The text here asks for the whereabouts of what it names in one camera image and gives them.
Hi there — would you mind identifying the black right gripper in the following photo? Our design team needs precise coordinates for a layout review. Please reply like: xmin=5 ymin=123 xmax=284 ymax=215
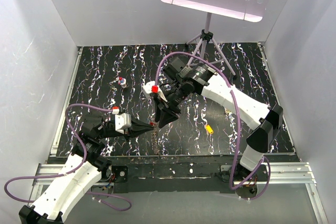
xmin=152 ymin=80 xmax=187 ymax=130

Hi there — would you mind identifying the silver keyring holder with keys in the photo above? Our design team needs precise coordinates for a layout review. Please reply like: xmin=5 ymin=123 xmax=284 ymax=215
xmin=151 ymin=127 xmax=160 ymax=155

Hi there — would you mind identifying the yellow tagged key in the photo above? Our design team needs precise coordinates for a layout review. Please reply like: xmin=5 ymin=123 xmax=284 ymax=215
xmin=204 ymin=124 xmax=214 ymax=134

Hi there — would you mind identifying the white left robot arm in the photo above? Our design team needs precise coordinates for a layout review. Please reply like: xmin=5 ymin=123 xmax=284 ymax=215
xmin=19 ymin=112 xmax=154 ymax=223

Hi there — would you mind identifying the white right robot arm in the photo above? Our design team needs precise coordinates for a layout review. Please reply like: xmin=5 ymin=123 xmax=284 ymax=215
xmin=143 ymin=54 xmax=283 ymax=181

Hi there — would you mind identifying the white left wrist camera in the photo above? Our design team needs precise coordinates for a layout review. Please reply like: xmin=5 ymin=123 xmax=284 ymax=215
xmin=114 ymin=113 xmax=131 ymax=134

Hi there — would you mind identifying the black base frame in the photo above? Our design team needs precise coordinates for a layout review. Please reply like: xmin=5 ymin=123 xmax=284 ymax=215
xmin=99 ymin=154 xmax=268 ymax=195

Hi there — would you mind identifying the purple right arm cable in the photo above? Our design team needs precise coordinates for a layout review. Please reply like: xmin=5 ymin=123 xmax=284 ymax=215
xmin=154 ymin=51 xmax=271 ymax=200

